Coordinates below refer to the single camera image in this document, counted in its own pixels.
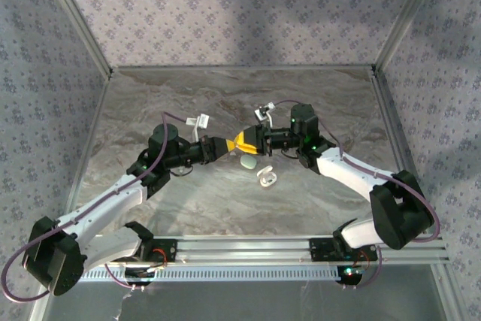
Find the aluminium corner post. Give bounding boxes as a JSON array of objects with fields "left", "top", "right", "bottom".
[
  {"left": 374, "top": 0, "right": 450, "bottom": 72},
  {"left": 37, "top": 0, "right": 113, "bottom": 77}
]

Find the aluminium side rail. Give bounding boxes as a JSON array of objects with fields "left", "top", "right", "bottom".
[
  {"left": 58, "top": 72, "right": 113, "bottom": 224},
  {"left": 370, "top": 67, "right": 446, "bottom": 247}
]

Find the black left controller board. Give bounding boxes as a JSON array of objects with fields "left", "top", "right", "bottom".
[{"left": 123, "top": 265, "right": 156, "bottom": 287}]

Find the aluminium mounting rail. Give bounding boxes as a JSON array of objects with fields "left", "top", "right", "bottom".
[{"left": 80, "top": 234, "right": 450, "bottom": 265}]

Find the pale mint earbud charging case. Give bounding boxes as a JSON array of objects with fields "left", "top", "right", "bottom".
[{"left": 239, "top": 154, "right": 259, "bottom": 170}]

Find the black controller board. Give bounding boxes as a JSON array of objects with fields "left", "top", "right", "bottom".
[
  {"left": 336, "top": 265, "right": 365, "bottom": 287},
  {"left": 123, "top": 265, "right": 156, "bottom": 287}
]

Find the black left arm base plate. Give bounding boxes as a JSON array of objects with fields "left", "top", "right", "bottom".
[{"left": 141, "top": 238, "right": 178, "bottom": 264}]

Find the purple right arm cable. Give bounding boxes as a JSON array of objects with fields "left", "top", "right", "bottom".
[{"left": 270, "top": 99, "right": 440, "bottom": 290}]

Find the grey metal lower panel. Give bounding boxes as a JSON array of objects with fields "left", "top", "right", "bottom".
[{"left": 29, "top": 279, "right": 459, "bottom": 321}]

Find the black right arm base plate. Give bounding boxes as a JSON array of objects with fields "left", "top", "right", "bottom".
[{"left": 308, "top": 237, "right": 379, "bottom": 264}]

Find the white earbud charging case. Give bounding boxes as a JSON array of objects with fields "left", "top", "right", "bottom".
[{"left": 256, "top": 165, "right": 279, "bottom": 188}]

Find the black right controller board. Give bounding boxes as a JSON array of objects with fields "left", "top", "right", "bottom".
[{"left": 336, "top": 265, "right": 365, "bottom": 287}]

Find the aluminium table edge bar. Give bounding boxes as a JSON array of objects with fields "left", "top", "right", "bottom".
[{"left": 111, "top": 65, "right": 377, "bottom": 73}]

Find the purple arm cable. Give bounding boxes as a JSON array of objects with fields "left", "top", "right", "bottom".
[
  {"left": 270, "top": 99, "right": 440, "bottom": 290},
  {"left": 0, "top": 111, "right": 191, "bottom": 304}
]

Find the white slotted cable duct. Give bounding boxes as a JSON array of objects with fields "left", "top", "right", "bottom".
[{"left": 80, "top": 266, "right": 341, "bottom": 283}]

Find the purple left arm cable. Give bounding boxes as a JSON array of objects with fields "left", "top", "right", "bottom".
[{"left": 0, "top": 111, "right": 191, "bottom": 304}]

